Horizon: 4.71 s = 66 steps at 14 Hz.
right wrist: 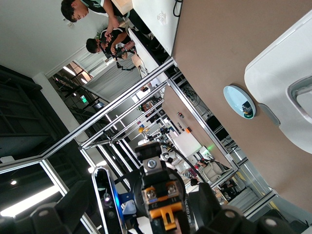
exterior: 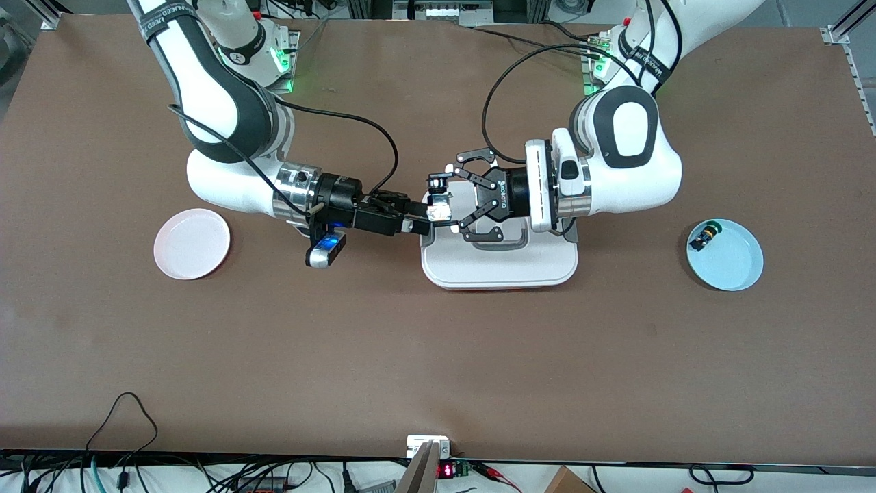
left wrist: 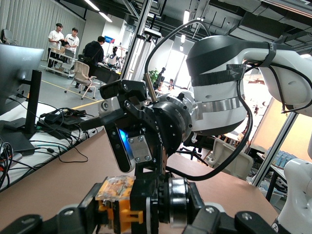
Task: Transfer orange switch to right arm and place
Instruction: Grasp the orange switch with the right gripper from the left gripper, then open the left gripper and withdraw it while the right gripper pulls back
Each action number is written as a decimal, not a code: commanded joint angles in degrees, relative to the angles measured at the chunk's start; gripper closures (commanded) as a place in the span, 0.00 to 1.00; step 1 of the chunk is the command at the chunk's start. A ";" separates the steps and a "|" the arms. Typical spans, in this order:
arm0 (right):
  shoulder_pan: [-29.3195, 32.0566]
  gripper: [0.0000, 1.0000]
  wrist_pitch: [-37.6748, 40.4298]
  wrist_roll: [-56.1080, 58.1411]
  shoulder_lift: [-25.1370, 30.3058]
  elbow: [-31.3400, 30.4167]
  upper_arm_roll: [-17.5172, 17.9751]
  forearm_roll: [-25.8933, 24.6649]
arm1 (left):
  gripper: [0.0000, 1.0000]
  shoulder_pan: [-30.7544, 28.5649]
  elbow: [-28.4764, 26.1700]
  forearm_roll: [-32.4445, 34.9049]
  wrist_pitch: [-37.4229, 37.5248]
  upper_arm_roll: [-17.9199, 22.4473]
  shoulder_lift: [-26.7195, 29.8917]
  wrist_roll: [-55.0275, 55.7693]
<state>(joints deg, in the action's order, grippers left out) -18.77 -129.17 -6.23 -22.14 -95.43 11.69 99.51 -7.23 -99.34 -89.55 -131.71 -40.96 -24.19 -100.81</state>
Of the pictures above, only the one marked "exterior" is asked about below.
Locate white lunch box grey clips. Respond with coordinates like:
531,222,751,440
420,181,579,291

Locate pink round plate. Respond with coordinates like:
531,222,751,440
153,208,231,281

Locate white power strip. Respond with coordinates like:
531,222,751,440
392,0,495,27

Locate light blue round plate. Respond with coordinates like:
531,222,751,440
686,219,764,292

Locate red black clip leads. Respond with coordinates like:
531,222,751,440
472,462,522,493

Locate brown cardboard box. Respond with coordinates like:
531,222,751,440
544,466,596,493

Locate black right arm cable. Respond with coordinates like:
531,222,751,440
168,99,400,220

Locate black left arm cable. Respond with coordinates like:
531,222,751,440
482,0,682,165

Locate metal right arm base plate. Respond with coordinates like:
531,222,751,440
260,29,300,94

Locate black cable behind arm bases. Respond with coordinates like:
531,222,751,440
472,26,617,55

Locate green push button switch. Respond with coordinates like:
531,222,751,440
690,220,724,251

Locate white mounting bracket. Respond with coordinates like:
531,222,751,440
407,435,451,458

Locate grey aluminium camera bar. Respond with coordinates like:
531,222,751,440
396,442,440,493

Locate thin black cable loop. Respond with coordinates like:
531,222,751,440
86,392,159,456

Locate flat black cable loop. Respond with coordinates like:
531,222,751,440
688,464,755,487

